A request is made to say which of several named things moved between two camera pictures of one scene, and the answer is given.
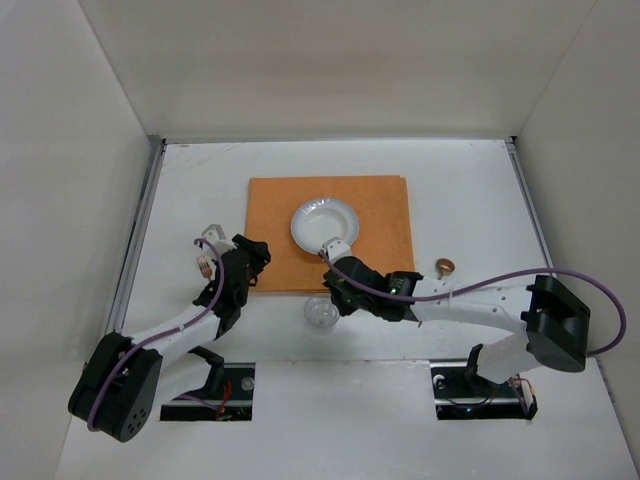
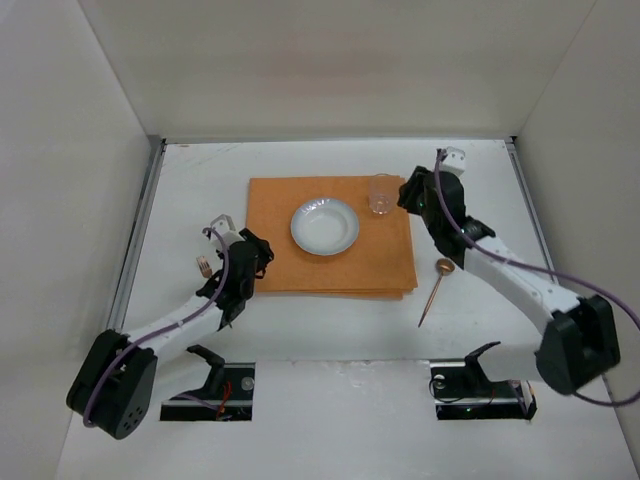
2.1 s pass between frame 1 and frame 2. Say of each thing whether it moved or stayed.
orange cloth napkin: stayed
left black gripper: stayed
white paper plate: stayed
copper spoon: stayed
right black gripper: moved
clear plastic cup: moved
